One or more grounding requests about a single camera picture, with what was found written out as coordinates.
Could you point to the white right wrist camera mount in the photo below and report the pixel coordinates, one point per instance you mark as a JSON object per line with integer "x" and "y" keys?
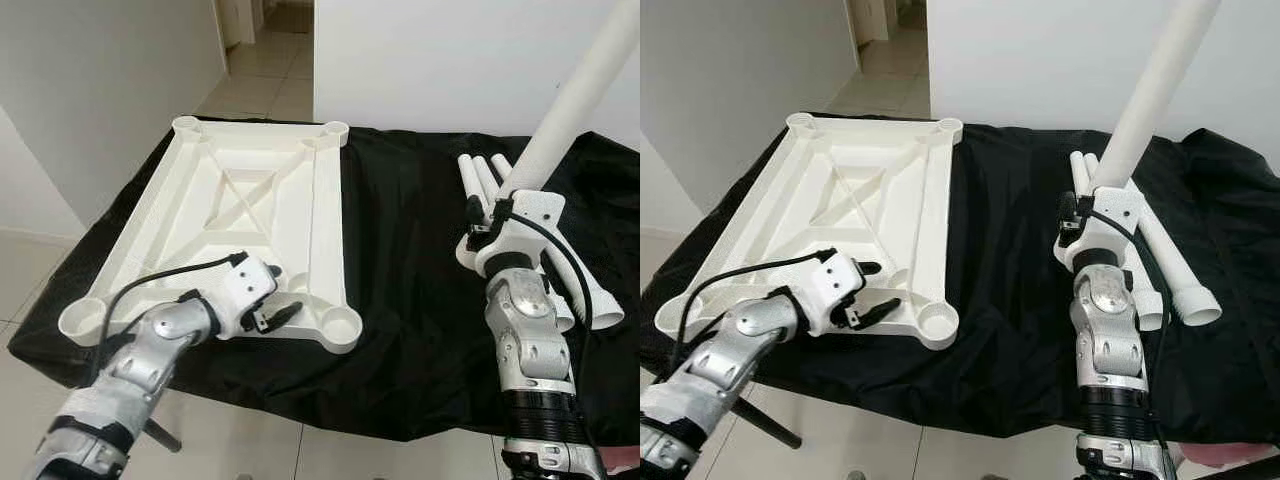
{"x": 1115, "y": 215}
{"x": 530, "y": 215}

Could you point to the black fabric table cover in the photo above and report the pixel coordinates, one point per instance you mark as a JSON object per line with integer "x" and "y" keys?
{"x": 1010, "y": 250}
{"x": 410, "y": 250}

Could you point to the pink plastic stool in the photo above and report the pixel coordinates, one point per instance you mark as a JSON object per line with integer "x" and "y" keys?
{"x": 625, "y": 460}
{"x": 1230, "y": 460}

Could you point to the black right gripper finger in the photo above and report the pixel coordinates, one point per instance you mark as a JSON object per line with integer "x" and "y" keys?
{"x": 474, "y": 210}
{"x": 1068, "y": 207}

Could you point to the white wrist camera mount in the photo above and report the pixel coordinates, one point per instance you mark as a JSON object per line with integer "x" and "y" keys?
{"x": 245, "y": 290}
{"x": 1115, "y": 215}
{"x": 530, "y": 215}
{"x": 835, "y": 290}

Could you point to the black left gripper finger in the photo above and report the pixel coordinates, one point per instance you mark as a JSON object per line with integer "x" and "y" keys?
{"x": 870, "y": 269}
{"x": 288, "y": 313}
{"x": 273, "y": 272}
{"x": 882, "y": 309}

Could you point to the black metal table leg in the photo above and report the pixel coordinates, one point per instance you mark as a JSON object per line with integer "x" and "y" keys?
{"x": 770, "y": 422}
{"x": 162, "y": 435}

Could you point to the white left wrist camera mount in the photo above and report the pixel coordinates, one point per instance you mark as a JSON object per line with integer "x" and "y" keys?
{"x": 835, "y": 290}
{"x": 245, "y": 290}

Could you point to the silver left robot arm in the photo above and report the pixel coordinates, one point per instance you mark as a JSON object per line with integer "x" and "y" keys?
{"x": 730, "y": 360}
{"x": 130, "y": 370}

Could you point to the white plastic table top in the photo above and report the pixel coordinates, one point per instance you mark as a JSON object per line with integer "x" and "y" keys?
{"x": 935, "y": 230}
{"x": 325, "y": 230}

